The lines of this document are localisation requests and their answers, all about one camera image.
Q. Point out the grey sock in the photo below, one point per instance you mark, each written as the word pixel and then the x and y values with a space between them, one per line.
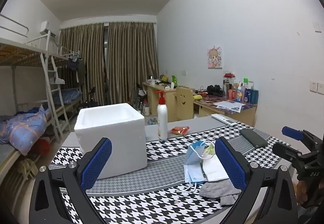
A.
pixel 215 189

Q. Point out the black smartphone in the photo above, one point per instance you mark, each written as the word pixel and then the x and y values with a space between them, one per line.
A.
pixel 253 138

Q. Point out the white metal bunk bed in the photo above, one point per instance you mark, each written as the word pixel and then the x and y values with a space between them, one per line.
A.
pixel 20 48
pixel 63 58

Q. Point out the brown curtain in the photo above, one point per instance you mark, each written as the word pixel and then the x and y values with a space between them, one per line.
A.
pixel 83 62
pixel 131 62

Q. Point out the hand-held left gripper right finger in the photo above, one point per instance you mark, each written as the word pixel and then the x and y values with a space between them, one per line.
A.
pixel 230 163

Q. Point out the white foam box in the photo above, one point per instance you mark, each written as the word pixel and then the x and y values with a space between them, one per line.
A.
pixel 114 138

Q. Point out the white metal ladder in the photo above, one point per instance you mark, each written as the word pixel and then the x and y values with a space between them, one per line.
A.
pixel 54 92

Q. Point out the black headphones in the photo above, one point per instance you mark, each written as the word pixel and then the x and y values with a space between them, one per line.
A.
pixel 214 90

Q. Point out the red snack packet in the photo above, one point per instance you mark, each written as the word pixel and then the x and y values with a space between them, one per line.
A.
pixel 180 130

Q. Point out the white air conditioner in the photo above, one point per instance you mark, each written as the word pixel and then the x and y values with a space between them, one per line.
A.
pixel 46 28

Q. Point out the white paper packet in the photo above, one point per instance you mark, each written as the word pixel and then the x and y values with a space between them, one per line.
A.
pixel 215 168

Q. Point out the row of toiletry bottles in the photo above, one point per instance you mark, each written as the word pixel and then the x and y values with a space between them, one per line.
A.
pixel 240 92

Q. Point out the yellow bag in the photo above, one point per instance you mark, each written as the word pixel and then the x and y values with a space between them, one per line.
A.
pixel 197 97

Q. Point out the houndstooth table mat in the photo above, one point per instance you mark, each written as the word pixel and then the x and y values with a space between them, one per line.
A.
pixel 151 203

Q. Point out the wooden desk with printed cloth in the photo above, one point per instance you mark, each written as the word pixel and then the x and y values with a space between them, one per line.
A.
pixel 207 110

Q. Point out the cartoon wall poster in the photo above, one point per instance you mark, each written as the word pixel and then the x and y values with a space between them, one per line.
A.
pixel 214 57

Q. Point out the black folding chair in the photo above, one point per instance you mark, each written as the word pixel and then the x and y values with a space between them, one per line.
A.
pixel 88 102

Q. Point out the blue bed sheet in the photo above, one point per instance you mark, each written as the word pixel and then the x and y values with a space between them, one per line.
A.
pixel 70 95

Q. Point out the person's right hand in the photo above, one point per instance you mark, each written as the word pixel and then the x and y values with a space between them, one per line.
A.
pixel 301 192

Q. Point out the wooden chair with smiley face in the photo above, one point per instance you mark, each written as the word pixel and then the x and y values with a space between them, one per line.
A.
pixel 183 105

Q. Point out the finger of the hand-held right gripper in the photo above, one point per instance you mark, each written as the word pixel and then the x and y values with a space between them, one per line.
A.
pixel 291 132
pixel 284 150

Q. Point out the dark hanging clothes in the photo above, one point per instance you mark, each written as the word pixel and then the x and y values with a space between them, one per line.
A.
pixel 76 67

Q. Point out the green plastic bottle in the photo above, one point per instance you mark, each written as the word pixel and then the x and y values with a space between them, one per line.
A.
pixel 174 80

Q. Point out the patterned waste bin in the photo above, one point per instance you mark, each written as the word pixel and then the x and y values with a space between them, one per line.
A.
pixel 152 121

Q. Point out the white printed papers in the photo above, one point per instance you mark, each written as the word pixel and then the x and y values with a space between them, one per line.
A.
pixel 229 105

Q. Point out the dark printed desk cloth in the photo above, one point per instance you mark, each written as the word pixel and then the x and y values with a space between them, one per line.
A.
pixel 210 99

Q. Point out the blue plaid quilt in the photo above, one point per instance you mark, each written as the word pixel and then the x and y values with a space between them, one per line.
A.
pixel 22 130

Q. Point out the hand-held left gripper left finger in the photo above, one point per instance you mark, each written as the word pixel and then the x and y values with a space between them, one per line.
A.
pixel 97 163

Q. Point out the white remote control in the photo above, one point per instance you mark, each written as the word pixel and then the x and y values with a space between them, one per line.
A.
pixel 224 119

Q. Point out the pile of desk clutter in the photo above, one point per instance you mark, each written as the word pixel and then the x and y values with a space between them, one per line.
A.
pixel 162 82

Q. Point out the red bag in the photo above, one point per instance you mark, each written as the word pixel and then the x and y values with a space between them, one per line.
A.
pixel 43 146

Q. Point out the beige cloth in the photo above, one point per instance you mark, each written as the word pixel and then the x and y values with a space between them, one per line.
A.
pixel 26 168

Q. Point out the white lotion bottle red pump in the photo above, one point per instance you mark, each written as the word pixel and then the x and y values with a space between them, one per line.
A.
pixel 162 122

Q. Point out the blue face mask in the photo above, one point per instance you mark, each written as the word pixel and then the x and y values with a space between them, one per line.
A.
pixel 195 174
pixel 195 153

